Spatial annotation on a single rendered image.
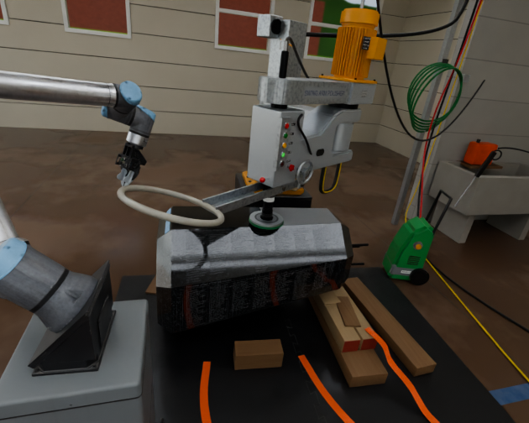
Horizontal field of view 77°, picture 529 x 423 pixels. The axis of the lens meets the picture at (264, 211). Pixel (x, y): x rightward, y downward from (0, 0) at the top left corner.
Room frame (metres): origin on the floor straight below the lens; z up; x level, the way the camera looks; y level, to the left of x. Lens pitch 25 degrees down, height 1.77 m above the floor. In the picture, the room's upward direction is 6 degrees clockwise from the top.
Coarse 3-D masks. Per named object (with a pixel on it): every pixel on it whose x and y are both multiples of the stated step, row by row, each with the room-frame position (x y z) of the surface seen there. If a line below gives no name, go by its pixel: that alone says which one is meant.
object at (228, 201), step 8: (256, 184) 1.86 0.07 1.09; (288, 184) 1.92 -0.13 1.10; (296, 184) 1.98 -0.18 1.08; (224, 192) 1.69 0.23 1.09; (232, 192) 1.72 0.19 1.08; (240, 192) 1.77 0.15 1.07; (248, 192) 1.82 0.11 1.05; (264, 192) 1.76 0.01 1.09; (272, 192) 1.81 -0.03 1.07; (280, 192) 1.87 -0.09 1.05; (208, 200) 1.60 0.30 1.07; (216, 200) 1.64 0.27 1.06; (224, 200) 1.68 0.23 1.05; (232, 200) 1.70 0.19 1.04; (240, 200) 1.62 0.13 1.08; (248, 200) 1.66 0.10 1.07; (256, 200) 1.71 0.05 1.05; (216, 208) 1.51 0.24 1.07; (224, 208) 1.54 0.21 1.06; (232, 208) 1.58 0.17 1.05
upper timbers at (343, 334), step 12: (324, 312) 1.90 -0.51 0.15; (336, 312) 1.85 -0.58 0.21; (360, 312) 1.88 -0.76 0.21; (336, 324) 1.73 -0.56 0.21; (360, 324) 1.76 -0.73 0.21; (336, 336) 1.69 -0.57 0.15; (348, 336) 1.64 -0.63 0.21; (360, 336) 1.65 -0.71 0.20; (348, 348) 1.60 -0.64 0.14; (360, 348) 1.62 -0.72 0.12; (372, 348) 1.65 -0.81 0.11
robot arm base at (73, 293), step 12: (60, 276) 0.79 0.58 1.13; (72, 276) 0.81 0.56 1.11; (84, 276) 0.84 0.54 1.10; (60, 288) 0.76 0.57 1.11; (72, 288) 0.78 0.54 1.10; (84, 288) 0.79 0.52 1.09; (48, 300) 0.73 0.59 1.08; (60, 300) 0.74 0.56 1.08; (72, 300) 0.75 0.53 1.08; (84, 300) 0.76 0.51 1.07; (36, 312) 0.72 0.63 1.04; (48, 312) 0.72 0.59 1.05; (60, 312) 0.72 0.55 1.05; (72, 312) 0.73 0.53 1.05; (48, 324) 0.72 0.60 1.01; (60, 324) 0.71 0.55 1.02
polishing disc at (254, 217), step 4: (256, 212) 1.94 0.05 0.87; (260, 212) 1.95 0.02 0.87; (252, 216) 1.88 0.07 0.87; (256, 216) 1.89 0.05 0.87; (276, 216) 1.92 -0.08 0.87; (280, 216) 1.93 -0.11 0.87; (252, 220) 1.82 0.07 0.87; (256, 220) 1.83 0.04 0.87; (260, 220) 1.84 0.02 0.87; (272, 220) 1.85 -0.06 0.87; (276, 220) 1.86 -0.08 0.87; (280, 220) 1.87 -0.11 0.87; (256, 224) 1.79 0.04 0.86; (260, 224) 1.78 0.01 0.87; (264, 224) 1.79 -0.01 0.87; (268, 224) 1.79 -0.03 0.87; (272, 224) 1.80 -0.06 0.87; (276, 224) 1.80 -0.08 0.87; (280, 224) 1.83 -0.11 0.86
